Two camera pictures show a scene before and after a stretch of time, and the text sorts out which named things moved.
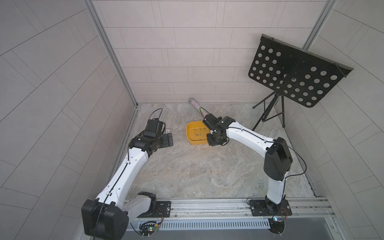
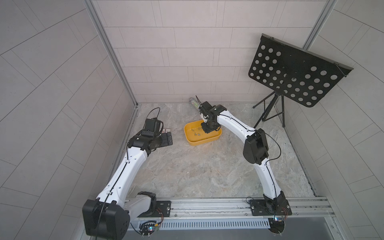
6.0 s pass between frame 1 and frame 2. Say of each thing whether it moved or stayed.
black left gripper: stayed
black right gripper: moved
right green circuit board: stayed
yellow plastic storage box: stayed
